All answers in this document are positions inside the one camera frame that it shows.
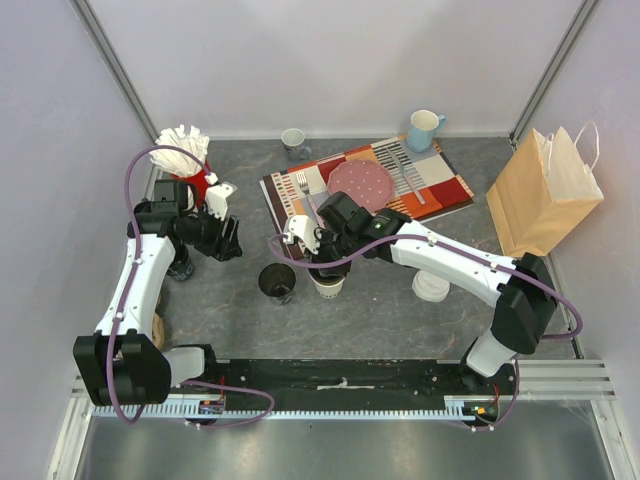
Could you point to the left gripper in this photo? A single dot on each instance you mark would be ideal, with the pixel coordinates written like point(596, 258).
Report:
point(230, 243)

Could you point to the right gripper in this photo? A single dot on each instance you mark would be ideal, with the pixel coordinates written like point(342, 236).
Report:
point(329, 256)

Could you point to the black lid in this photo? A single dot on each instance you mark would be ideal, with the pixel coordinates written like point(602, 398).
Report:
point(327, 275)

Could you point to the white paper cup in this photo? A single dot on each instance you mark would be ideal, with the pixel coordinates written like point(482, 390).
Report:
point(327, 287)

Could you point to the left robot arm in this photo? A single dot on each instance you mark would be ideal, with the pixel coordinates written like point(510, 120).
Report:
point(119, 361)

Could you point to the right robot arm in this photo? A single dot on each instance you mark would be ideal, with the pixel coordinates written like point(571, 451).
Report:
point(518, 290)

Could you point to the pink dotted plate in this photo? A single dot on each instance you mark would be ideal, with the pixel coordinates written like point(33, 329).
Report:
point(366, 182)

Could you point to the black plastic cup stack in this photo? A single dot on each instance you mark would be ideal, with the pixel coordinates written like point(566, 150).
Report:
point(181, 269)

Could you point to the patchwork placemat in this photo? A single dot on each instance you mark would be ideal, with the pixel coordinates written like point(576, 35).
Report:
point(442, 187)

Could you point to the red straw holder cup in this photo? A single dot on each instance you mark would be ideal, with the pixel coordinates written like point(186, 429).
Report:
point(197, 180)

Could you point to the white lid stack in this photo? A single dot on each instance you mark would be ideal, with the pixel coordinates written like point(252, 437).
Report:
point(429, 287)

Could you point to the white wrapped straws bundle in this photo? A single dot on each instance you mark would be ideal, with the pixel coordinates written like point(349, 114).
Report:
point(184, 144)

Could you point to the small grey patterned mug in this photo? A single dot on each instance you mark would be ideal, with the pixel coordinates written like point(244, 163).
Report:
point(294, 143)

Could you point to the cardboard cup carrier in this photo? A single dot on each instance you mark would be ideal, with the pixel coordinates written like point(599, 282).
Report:
point(158, 330)

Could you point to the light blue mug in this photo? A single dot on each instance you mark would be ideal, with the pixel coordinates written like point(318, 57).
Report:
point(422, 129)

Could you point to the brown paper bag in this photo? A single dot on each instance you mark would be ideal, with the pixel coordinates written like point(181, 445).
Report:
point(545, 190)

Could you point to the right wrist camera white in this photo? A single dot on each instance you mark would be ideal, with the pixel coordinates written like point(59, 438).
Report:
point(300, 237)

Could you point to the fork pink handle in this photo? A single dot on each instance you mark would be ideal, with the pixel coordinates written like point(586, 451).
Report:
point(305, 188)

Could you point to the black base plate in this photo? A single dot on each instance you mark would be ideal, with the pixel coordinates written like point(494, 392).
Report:
point(361, 383)

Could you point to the cable duct rail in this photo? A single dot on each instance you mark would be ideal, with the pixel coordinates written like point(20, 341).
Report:
point(182, 407)

